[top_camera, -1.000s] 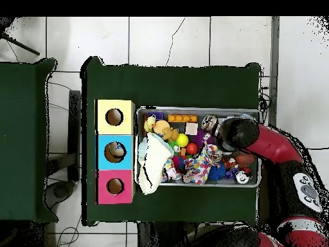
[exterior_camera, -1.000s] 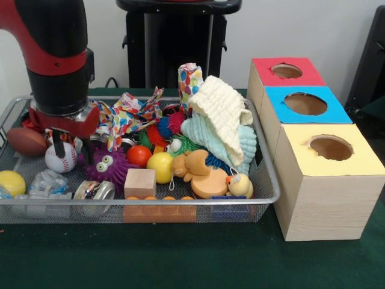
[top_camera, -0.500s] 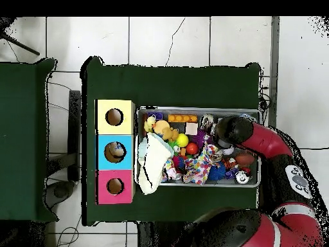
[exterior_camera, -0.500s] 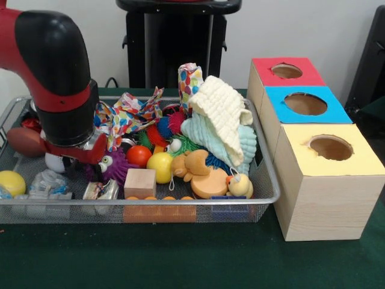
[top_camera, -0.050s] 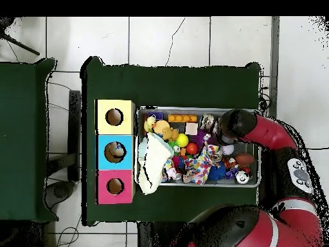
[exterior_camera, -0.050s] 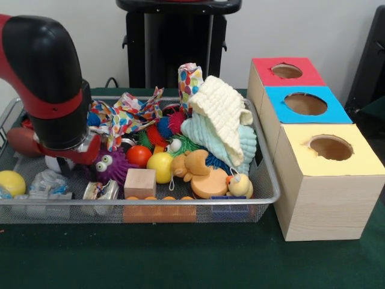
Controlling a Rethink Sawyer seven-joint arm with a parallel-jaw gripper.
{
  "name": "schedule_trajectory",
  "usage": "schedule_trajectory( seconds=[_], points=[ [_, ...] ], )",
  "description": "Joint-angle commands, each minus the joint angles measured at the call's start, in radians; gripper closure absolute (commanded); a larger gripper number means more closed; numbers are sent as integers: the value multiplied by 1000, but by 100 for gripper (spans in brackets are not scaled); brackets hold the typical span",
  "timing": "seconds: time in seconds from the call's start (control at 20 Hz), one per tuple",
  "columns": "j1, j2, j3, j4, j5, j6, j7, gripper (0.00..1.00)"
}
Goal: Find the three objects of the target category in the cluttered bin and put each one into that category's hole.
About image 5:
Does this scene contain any upright dark soda can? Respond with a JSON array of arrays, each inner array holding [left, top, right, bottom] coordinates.
[[235, 169, 251, 185]]

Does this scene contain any orange foam duck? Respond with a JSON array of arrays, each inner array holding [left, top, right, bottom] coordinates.
[[152, 120, 180, 143]]

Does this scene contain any small orange ball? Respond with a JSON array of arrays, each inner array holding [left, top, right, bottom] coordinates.
[[186, 142, 200, 156]]

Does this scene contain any green cloth side table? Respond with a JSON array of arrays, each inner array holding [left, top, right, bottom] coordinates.
[[0, 58, 57, 223]]

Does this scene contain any white baseball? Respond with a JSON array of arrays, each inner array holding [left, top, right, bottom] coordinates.
[[221, 145, 236, 157]]

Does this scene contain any brown toy football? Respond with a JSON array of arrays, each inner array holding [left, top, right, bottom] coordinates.
[[236, 152, 256, 167]]

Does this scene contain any multicolour polka dot cloth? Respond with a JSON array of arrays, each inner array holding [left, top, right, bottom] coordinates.
[[182, 143, 224, 186]]

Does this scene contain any small yellow ball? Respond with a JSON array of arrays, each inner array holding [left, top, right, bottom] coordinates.
[[176, 133, 190, 149]]

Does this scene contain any open-top silver can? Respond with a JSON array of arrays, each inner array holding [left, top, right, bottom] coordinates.
[[200, 114, 219, 133]]

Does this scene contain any purple googly-eyed monster toy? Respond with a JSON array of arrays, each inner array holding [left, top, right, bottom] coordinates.
[[192, 128, 213, 151]]

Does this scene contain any wooden cube block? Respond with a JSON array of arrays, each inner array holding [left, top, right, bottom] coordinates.
[[184, 122, 199, 136]]

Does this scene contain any mint green cloth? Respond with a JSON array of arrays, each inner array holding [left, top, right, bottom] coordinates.
[[137, 138, 150, 165]]

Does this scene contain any orange toy brick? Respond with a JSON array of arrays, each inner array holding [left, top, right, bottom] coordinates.
[[168, 114, 199, 124]]

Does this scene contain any cream knit cloth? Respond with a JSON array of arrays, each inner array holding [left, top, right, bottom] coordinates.
[[138, 133, 175, 196]]

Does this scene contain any shallow clear mesh bin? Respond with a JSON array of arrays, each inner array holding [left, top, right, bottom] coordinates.
[[136, 107, 262, 188]]

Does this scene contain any small yellow rubber duck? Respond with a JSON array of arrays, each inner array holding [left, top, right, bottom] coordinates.
[[143, 115, 156, 134]]

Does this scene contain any wooden box with three holes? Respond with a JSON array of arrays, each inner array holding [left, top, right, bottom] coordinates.
[[95, 99, 136, 205]]

